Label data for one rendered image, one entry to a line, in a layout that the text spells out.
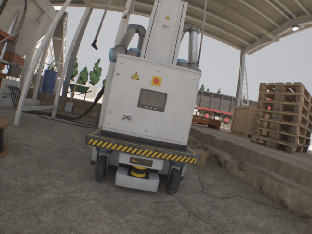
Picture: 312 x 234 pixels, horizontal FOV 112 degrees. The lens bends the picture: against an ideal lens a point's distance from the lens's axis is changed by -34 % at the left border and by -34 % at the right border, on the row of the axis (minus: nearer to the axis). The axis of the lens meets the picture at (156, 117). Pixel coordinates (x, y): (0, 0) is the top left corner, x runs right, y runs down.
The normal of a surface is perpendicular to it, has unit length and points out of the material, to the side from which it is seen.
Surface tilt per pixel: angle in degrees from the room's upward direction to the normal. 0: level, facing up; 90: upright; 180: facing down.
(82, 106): 90
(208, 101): 90
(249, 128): 90
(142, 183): 90
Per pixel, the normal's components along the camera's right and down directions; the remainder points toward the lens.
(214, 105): -0.37, -0.04
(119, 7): 0.18, 0.07
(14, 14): 0.12, 0.34
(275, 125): -0.91, -0.17
